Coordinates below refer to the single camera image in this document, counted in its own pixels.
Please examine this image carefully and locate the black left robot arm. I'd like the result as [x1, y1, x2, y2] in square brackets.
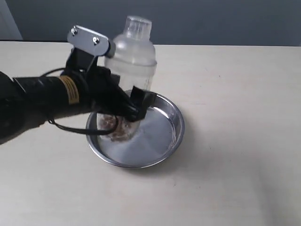
[0, 67, 156, 144]

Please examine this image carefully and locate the black cable loop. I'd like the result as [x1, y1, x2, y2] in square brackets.
[40, 68, 119, 137]

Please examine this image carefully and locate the clear plastic shaker bottle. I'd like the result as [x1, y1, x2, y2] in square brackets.
[97, 16, 157, 142]

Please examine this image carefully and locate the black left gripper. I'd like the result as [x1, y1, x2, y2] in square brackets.
[79, 66, 156, 121]

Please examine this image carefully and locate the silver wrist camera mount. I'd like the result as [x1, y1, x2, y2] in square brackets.
[67, 25, 116, 58]

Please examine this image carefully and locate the round stainless steel plate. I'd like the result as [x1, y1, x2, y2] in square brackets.
[87, 94, 185, 169]

